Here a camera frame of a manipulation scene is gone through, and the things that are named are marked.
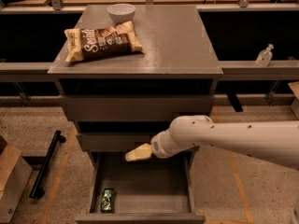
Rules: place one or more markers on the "cardboard box with paper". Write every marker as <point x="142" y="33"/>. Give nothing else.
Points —
<point x="14" y="175"/>

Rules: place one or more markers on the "clear sanitizer bottle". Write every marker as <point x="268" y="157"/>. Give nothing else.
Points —
<point x="265" y="56"/>

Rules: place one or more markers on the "white bowl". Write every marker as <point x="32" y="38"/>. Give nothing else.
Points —
<point x="121" y="13"/>

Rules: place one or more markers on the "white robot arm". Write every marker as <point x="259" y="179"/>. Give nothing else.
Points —
<point x="273" y="141"/>

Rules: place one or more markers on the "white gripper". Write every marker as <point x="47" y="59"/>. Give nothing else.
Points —
<point x="158" y="146"/>

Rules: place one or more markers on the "grey drawer cabinet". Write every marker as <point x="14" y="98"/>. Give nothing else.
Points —
<point x="172" y="37"/>

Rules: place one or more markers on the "grey middle drawer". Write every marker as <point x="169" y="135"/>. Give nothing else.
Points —
<point x="96" y="142"/>

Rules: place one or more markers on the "wooden box at right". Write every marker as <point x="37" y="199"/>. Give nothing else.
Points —
<point x="294" y="86"/>

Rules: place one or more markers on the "green soda can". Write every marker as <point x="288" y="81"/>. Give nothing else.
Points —
<point x="107" y="200"/>

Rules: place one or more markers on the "grey open bottom drawer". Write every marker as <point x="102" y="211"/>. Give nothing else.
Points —
<point x="154" y="191"/>

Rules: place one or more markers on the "black metal bar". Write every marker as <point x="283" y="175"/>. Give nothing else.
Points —
<point x="37" y="190"/>

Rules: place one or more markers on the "brown chip bag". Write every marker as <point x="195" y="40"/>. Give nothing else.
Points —
<point x="92" y="44"/>

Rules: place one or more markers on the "grey top drawer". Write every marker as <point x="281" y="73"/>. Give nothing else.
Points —
<point x="166" y="108"/>

